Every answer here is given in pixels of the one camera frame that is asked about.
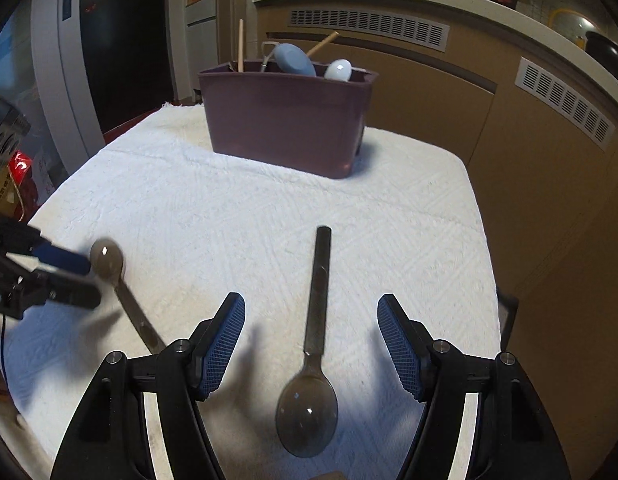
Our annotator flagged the brown spoon metal handle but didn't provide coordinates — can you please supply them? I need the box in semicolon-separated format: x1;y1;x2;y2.
89;238;167;356

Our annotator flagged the white countertop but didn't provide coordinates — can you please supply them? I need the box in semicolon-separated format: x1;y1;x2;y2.
252;0;618;92

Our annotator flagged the black cable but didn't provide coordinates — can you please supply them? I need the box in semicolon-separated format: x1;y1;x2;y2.
0;317;10;386

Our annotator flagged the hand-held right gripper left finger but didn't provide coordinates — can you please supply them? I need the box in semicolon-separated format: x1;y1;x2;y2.
49;292;246;480

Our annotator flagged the purple utensil holder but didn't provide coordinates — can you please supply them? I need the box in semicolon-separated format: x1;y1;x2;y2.
197;61;380;180

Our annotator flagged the black pan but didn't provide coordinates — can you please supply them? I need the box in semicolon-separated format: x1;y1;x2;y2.
583;31;618;77

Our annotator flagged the white cabinet vent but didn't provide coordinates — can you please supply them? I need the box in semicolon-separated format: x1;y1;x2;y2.
514;56;618;152
288;8;450;54

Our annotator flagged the red table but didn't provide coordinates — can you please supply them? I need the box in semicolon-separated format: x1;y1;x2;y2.
103;110;162;147

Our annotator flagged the white shelf unit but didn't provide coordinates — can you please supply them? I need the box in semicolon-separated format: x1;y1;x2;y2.
184;0;250;106

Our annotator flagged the blue spoon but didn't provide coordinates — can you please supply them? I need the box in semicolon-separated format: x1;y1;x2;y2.
275;43;318;79

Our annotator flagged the grey spoon black handle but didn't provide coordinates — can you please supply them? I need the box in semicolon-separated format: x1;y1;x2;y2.
275;226;340;459

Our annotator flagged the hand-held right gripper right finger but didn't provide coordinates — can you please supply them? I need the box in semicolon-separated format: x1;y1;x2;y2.
377;294;572;480

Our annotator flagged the cardboard box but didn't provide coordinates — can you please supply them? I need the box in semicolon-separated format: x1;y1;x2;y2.
0;160;44;221

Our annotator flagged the black appliance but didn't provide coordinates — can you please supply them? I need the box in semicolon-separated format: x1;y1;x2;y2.
0;92;32;161

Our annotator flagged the white towel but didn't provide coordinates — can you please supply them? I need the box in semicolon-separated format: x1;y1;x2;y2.
0;101;500;480

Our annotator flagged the brown cabinet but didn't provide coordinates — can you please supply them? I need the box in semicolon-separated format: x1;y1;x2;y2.
249;0;618;480

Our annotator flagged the grey refrigerator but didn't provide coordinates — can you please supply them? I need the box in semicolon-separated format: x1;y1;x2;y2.
31;0;172;136

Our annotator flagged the yellow round object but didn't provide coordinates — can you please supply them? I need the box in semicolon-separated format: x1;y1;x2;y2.
548;7;587;41

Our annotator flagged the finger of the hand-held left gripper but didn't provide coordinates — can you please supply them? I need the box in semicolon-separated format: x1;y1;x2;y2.
31;269;102;311
31;237;93;276

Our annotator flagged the red packet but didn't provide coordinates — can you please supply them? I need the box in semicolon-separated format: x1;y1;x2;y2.
9;151;36;186

